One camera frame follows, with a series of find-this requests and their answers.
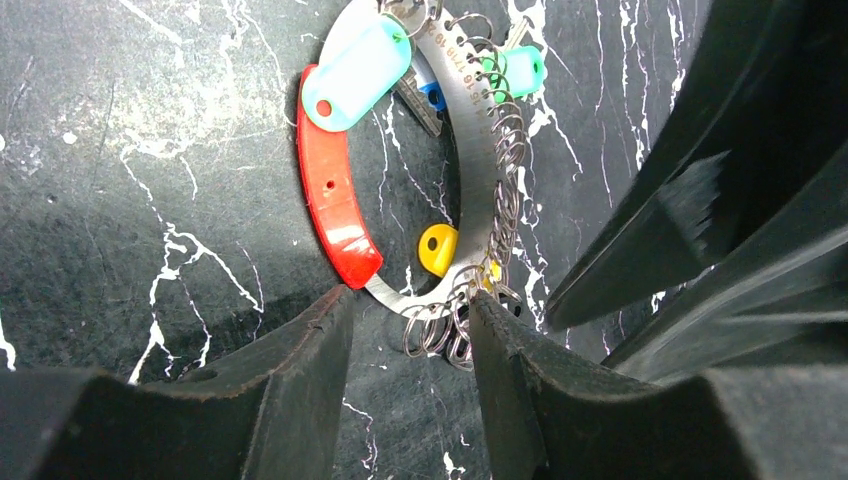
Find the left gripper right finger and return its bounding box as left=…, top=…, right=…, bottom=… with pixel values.
left=469, top=293, right=847, bottom=479

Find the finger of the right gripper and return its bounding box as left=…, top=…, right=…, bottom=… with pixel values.
left=603, top=147, right=847, bottom=383
left=546, top=1, right=847, bottom=331

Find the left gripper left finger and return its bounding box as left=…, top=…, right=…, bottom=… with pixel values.
left=1, top=285, right=355, bottom=479

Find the yellow tag key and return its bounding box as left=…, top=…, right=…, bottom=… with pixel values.
left=417, top=223, right=505, bottom=293

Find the green tag key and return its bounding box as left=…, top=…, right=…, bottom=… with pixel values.
left=482, top=17, right=546, bottom=104
left=301, top=13, right=412, bottom=132

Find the metal key organizer ring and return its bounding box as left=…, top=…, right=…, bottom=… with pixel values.
left=296, top=0, right=531, bottom=372

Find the small blue tag key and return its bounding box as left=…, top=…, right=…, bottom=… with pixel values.
left=413, top=65, right=447, bottom=112

